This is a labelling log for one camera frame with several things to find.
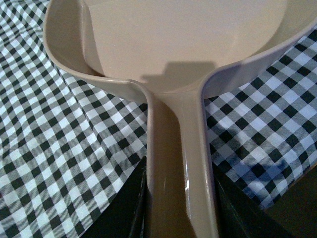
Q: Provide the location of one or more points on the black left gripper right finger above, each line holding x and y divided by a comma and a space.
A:
239, 216

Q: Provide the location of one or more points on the beige plastic dustpan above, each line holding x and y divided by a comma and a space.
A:
171, 55

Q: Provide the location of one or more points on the black white checkered tablecloth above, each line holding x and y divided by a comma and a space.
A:
67, 147

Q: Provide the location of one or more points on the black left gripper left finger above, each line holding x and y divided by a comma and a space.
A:
124, 217

